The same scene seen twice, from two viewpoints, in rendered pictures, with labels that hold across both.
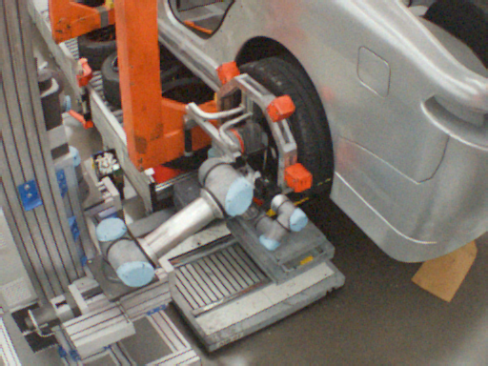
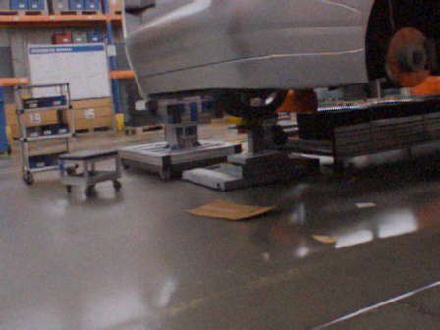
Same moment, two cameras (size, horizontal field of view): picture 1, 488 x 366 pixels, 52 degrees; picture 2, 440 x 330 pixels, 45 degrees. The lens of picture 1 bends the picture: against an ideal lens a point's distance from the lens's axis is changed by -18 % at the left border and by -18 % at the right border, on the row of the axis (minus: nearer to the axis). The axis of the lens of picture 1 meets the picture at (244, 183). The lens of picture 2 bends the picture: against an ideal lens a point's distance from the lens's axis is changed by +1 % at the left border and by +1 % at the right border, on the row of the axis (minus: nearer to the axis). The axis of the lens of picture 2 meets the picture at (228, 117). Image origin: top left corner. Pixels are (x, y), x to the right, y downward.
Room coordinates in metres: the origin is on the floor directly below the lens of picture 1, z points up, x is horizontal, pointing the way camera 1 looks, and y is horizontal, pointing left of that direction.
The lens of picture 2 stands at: (2.31, -4.54, 0.77)
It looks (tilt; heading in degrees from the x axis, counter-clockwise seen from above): 3 degrees down; 94
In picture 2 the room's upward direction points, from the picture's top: 5 degrees counter-clockwise
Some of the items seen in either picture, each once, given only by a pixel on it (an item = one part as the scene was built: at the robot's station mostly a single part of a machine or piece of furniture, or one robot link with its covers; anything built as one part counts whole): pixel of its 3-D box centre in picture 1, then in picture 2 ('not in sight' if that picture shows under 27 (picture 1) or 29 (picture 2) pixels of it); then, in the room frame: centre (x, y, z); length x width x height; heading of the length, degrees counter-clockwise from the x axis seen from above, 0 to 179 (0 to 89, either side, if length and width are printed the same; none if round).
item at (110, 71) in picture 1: (146, 72); (392, 114); (3.49, 0.69, 0.39); 0.66 x 0.66 x 0.24
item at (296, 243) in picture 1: (281, 211); (255, 141); (2.18, -0.19, 0.32); 0.40 x 0.30 x 0.28; 32
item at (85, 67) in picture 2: not in sight; (73, 92); (-1.30, 5.22, 0.97); 1.50 x 0.50 x 1.95; 34
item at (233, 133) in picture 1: (239, 143); not in sight; (2.06, 0.02, 0.85); 0.21 x 0.14 x 0.14; 122
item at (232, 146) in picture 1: (241, 124); not in sight; (1.95, 0.01, 1.03); 0.19 x 0.18 x 0.11; 122
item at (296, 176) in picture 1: (297, 177); not in sight; (1.83, -0.21, 0.85); 0.09 x 0.08 x 0.07; 32
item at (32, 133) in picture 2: not in sight; (46, 132); (-0.02, 0.89, 0.50); 0.53 x 0.42 x 1.00; 32
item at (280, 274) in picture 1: (279, 237); (256, 165); (2.18, -0.19, 0.13); 0.50 x 0.36 x 0.10; 32
